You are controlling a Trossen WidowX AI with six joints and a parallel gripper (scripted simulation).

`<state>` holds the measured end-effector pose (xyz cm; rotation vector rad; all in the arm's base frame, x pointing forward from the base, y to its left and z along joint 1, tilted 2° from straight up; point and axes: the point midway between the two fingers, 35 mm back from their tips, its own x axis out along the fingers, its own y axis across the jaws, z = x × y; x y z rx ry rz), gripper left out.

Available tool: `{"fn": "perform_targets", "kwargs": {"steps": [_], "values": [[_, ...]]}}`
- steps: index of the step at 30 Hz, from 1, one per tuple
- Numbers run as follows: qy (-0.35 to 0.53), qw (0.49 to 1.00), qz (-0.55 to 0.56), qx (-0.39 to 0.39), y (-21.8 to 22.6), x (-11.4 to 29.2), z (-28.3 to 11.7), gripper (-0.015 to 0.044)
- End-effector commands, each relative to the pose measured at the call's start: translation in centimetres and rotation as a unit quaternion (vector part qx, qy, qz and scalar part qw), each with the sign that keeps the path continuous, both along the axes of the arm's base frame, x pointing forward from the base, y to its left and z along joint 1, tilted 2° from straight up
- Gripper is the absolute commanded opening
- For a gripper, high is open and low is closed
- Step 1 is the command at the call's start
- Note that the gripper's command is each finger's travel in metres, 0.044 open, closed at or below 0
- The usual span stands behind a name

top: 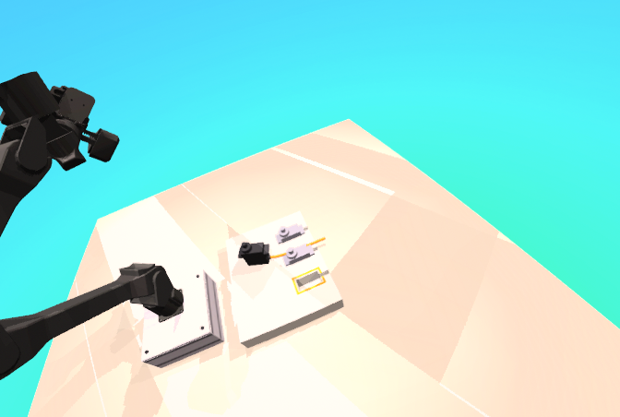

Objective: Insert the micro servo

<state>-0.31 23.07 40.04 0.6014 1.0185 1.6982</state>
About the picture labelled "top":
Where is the white flat rectangular deck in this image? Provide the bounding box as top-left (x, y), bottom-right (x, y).
top-left (226, 211), bottom-right (344, 349)

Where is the grey micro servo with orange cable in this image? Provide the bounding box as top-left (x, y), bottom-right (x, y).
top-left (238, 238), bottom-right (326, 267)

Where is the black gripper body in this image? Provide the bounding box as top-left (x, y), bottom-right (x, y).
top-left (0, 110), bottom-right (120, 162)

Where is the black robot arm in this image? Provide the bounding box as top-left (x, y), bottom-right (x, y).
top-left (0, 71), bottom-right (184, 380)

